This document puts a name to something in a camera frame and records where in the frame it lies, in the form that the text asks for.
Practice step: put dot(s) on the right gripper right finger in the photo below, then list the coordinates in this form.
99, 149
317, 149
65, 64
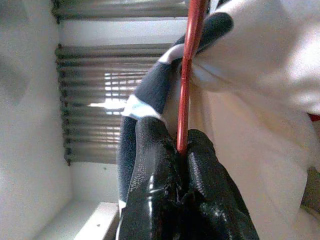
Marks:
212, 200

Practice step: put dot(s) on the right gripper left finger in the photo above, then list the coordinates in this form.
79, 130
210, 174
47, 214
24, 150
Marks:
155, 195

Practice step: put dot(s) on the red clothes hanger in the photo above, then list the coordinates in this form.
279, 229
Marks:
185, 100

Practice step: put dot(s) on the white shirt black lettering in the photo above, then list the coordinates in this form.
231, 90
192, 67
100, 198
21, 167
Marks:
250, 87

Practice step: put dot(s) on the grey slatted window shutter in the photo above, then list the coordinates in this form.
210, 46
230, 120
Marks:
85, 140

